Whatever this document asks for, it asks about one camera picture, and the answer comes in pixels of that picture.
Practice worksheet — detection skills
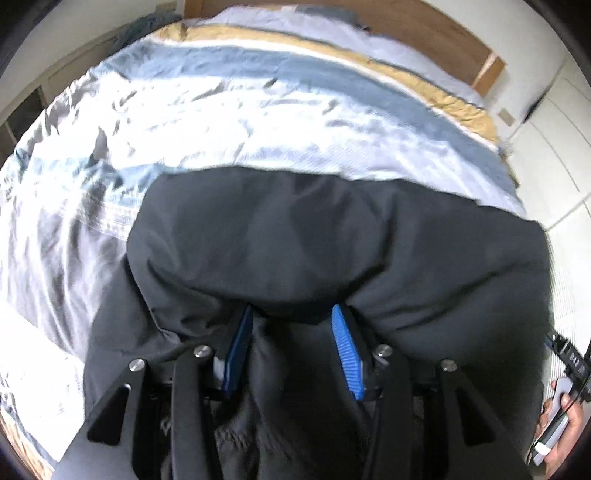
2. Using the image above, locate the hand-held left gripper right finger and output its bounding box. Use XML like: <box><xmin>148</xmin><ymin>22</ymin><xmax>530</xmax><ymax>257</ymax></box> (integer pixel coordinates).
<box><xmin>331</xmin><ymin>305</ymin><xmax>532</xmax><ymax>480</ymax></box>

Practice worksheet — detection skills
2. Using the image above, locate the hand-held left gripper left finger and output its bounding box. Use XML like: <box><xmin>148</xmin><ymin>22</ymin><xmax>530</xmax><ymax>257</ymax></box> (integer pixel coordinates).
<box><xmin>53</xmin><ymin>305</ymin><xmax>254</xmax><ymax>480</ymax></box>

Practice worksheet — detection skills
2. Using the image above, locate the black puffer jacket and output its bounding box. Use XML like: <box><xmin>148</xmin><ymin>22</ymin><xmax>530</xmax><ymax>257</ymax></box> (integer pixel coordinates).
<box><xmin>83</xmin><ymin>166</ymin><xmax>555</xmax><ymax>480</ymax></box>

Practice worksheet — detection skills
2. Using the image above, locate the person's right hand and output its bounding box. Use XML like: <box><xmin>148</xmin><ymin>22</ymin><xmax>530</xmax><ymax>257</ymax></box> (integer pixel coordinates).
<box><xmin>538</xmin><ymin>396</ymin><xmax>588</xmax><ymax>480</ymax></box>

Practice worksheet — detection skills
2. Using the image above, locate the white wardrobe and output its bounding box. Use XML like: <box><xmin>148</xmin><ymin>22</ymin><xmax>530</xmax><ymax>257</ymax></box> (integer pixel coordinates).
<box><xmin>501</xmin><ymin>60</ymin><xmax>591</xmax><ymax>361</ymax></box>

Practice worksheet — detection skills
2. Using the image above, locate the striped duvet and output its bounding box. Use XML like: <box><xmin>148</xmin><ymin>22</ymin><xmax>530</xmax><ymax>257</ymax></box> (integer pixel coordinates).
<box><xmin>0</xmin><ymin>7</ymin><xmax>529</xmax><ymax>467</ymax></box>

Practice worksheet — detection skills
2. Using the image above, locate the beige low cabinet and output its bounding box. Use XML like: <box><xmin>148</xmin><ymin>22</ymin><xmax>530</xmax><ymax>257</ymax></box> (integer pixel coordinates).
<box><xmin>0</xmin><ymin>34</ymin><xmax>121</xmax><ymax>155</ymax></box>

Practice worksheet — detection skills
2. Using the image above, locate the wooden headboard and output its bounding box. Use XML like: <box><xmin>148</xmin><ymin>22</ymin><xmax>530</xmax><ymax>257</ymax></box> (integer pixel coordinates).
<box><xmin>185</xmin><ymin>0</ymin><xmax>506</xmax><ymax>97</ymax></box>

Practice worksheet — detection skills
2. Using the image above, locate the grey-blue cloth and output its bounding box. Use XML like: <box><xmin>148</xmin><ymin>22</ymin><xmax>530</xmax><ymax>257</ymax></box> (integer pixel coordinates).
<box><xmin>111</xmin><ymin>14</ymin><xmax>185</xmax><ymax>52</ymax></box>

